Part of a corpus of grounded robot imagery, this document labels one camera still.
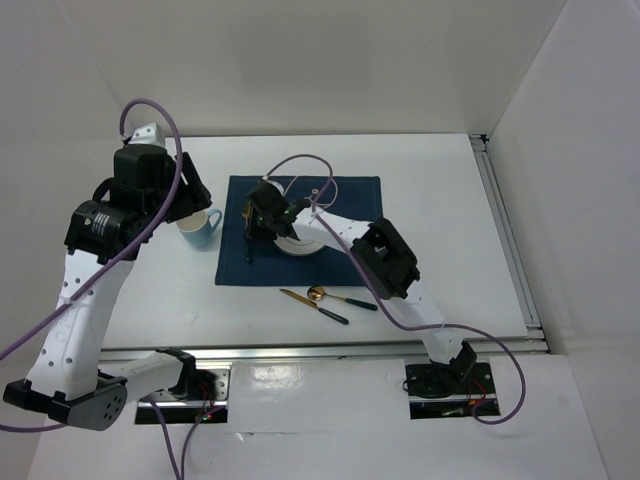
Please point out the white plate with dark rim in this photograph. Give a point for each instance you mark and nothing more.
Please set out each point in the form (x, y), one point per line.
(299, 186)

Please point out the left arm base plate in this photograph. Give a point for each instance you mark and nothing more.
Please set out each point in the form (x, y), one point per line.
(206, 401)

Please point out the gold knife green handle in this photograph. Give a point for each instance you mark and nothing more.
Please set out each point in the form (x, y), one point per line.
(310, 303)

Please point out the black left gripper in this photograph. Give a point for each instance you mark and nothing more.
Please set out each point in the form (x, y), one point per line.
(194, 194)

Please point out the light blue mug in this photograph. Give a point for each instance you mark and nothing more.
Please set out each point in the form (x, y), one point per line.
(198, 228)

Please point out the aluminium right side rail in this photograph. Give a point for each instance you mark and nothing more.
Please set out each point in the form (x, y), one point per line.
(535, 333)

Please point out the aluminium front rail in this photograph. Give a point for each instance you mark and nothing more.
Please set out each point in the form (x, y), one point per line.
(338, 351)

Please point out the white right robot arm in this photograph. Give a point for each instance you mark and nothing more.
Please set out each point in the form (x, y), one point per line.
(388, 267)

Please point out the gold spoon green handle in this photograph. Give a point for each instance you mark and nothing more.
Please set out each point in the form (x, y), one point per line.
(317, 293)

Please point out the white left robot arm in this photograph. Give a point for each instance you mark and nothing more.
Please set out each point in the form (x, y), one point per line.
(65, 382)

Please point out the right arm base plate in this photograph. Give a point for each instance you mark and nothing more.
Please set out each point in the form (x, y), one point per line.
(430, 398)

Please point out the aluminium rail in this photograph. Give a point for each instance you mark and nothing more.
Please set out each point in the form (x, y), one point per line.
(535, 333)
(338, 351)

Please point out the gold fork green handle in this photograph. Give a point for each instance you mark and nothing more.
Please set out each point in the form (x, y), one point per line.
(247, 214)

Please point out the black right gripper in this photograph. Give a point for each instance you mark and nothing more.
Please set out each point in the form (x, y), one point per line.
(255, 232)

